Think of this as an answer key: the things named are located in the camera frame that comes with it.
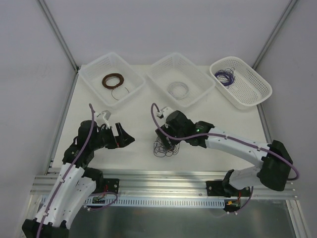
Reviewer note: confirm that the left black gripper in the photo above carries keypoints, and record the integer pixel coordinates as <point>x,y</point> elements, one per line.
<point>115,138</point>

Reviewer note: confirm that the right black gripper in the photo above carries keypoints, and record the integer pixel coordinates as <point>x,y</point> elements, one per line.
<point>164,136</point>

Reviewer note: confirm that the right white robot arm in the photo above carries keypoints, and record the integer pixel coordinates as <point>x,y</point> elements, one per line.
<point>271,163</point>

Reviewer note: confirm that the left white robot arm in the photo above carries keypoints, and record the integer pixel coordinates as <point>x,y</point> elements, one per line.
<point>76,180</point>

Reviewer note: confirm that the middle white perforated basket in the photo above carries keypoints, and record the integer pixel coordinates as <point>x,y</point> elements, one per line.
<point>179,81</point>

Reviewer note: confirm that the white perforated basket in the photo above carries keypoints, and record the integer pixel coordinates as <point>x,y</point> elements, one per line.
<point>179,81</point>
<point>112,79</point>
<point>248,88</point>

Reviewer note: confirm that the left white perforated basket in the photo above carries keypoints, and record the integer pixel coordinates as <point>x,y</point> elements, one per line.
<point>112,79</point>

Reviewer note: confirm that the right white perforated basket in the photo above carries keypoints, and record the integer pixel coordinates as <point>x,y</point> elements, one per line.
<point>248,88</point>

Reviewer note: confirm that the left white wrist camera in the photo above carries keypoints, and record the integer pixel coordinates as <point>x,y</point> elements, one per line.
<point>102,118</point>

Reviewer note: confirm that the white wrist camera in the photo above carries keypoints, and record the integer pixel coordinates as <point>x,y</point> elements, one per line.
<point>102,118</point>
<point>164,112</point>

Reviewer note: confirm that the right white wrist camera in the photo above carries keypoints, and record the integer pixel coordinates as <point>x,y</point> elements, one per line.
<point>164,112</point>

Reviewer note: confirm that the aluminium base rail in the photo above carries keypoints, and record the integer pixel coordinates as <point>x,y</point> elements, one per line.
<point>136,183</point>

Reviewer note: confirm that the slotted white cable duct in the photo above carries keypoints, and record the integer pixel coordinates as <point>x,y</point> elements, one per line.
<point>156,202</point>

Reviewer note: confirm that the left aluminium frame post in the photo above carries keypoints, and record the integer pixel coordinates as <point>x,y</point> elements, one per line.
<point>56,31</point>

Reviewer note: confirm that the aluminium frame post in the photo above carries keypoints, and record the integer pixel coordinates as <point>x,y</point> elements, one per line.
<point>56,31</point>
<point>275,31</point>

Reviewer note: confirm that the right aluminium frame post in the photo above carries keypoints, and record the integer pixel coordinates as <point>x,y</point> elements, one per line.
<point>275,31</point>

